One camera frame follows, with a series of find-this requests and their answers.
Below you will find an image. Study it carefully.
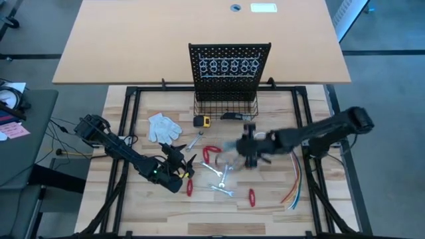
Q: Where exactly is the large tan table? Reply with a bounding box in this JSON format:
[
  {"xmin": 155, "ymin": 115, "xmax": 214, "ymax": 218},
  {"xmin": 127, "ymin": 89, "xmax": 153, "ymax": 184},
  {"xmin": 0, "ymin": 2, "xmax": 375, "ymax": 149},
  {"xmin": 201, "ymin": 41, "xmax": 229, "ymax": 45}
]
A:
[{"xmin": 52, "ymin": 0, "xmax": 352, "ymax": 85}]

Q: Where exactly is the black handled tool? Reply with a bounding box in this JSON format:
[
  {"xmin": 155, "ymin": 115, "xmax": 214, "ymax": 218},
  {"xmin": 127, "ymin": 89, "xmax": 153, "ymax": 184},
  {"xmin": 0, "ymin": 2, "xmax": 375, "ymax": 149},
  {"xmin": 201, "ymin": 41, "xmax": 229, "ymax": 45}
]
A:
[{"xmin": 220, "ymin": 112, "xmax": 244, "ymax": 121}]

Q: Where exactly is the grey side desk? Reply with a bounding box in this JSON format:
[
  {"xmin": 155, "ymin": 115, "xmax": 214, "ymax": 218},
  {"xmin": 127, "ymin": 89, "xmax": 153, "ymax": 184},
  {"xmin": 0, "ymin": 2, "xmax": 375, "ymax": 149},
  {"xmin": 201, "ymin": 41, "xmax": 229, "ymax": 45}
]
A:
[{"xmin": 0, "ymin": 88, "xmax": 60, "ymax": 191}]

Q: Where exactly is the silver combination wrench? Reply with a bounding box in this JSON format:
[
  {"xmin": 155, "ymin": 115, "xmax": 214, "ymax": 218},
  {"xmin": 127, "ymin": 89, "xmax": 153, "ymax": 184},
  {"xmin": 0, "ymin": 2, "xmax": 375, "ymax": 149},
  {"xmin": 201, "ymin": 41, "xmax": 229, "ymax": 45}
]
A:
[
  {"xmin": 200, "ymin": 161, "xmax": 224, "ymax": 178},
  {"xmin": 228, "ymin": 155, "xmax": 245, "ymax": 171},
  {"xmin": 218, "ymin": 164, "xmax": 230, "ymax": 189},
  {"xmin": 208, "ymin": 184, "xmax": 235, "ymax": 198},
  {"xmin": 185, "ymin": 131, "xmax": 204, "ymax": 153}
]

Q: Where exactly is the yellow black tape measure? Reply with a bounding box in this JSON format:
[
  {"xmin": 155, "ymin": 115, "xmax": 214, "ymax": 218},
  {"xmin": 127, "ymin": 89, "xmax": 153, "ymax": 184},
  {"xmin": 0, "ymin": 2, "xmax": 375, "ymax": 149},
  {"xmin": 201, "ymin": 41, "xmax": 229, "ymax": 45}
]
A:
[{"xmin": 193, "ymin": 115, "xmax": 212, "ymax": 129}]

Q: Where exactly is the white rectangular outlet plate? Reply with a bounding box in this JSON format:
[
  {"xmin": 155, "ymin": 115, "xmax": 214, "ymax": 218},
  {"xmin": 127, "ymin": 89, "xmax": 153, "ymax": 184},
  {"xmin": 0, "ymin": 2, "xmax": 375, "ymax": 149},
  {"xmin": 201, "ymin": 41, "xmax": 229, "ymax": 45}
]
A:
[{"xmin": 250, "ymin": 3, "xmax": 278, "ymax": 14}]

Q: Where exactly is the silver wire ring rack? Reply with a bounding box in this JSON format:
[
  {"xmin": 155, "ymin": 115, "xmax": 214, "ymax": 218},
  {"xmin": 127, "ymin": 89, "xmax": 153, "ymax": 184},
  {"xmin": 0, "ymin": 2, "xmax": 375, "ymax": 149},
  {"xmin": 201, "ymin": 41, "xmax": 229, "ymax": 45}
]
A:
[{"xmin": 198, "ymin": 56, "xmax": 261, "ymax": 74}]

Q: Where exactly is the black wire basket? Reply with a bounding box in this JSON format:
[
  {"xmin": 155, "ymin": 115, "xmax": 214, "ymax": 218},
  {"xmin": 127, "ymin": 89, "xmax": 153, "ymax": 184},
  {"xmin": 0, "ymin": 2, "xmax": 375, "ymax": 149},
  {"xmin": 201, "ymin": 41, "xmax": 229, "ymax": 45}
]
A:
[{"xmin": 193, "ymin": 91, "xmax": 260, "ymax": 121}]

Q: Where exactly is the black metal pegboard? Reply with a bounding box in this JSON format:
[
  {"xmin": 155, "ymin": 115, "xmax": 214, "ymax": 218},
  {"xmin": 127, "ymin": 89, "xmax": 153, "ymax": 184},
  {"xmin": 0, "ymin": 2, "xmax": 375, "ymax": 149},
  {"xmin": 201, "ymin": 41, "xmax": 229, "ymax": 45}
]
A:
[{"xmin": 188, "ymin": 42, "xmax": 272, "ymax": 103}]

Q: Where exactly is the multicolour wire harness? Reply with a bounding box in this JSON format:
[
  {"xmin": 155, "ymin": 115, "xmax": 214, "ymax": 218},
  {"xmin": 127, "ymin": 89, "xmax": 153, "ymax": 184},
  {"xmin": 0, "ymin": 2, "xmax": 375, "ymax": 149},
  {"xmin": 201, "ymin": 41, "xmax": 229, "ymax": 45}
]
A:
[{"xmin": 280, "ymin": 151, "xmax": 303, "ymax": 210}]

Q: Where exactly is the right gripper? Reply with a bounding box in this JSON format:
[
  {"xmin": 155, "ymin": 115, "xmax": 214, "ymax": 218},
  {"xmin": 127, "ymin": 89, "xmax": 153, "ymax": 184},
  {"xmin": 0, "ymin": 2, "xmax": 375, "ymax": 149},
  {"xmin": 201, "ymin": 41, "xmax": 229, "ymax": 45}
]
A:
[{"xmin": 236, "ymin": 122, "xmax": 278, "ymax": 169}]

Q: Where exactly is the white perforated panel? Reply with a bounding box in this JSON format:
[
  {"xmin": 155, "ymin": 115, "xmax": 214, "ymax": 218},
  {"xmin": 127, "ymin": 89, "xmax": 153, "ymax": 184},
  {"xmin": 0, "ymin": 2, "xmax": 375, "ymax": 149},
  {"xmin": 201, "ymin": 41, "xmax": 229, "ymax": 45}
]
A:
[{"xmin": 333, "ymin": 0, "xmax": 371, "ymax": 43}]

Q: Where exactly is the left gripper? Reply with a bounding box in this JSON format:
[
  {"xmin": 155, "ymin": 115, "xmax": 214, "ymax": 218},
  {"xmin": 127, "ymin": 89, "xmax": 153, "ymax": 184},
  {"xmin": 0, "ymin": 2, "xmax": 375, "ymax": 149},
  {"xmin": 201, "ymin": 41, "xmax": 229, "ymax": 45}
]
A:
[{"xmin": 159, "ymin": 143, "xmax": 198, "ymax": 181}]

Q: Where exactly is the white knit work glove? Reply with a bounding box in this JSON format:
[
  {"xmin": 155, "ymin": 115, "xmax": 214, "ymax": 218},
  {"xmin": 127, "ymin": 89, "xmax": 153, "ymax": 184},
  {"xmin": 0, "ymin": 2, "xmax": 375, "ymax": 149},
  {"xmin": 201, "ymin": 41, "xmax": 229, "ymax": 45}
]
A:
[{"xmin": 147, "ymin": 112, "xmax": 183, "ymax": 145}]

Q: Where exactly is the white paper sheet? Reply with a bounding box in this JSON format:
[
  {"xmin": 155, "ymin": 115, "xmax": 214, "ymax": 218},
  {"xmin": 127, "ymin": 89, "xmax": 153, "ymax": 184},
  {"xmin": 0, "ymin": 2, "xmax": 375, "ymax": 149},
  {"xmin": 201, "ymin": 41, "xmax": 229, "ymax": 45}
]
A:
[{"xmin": 0, "ymin": 82, "xmax": 27, "ymax": 110}]

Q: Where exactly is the pink paper note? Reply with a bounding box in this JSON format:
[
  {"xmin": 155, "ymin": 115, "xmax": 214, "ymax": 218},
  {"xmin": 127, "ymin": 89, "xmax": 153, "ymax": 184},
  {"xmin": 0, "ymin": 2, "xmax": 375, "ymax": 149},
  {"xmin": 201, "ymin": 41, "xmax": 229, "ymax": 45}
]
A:
[{"xmin": 0, "ymin": 121, "xmax": 31, "ymax": 140}]

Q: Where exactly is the black caster wheel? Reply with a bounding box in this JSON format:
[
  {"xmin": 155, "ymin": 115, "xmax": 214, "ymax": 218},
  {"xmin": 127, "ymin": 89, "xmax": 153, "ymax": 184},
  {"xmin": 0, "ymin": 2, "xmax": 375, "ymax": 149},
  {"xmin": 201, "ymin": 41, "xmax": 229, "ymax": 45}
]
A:
[{"xmin": 0, "ymin": 15, "xmax": 20, "ymax": 30}]

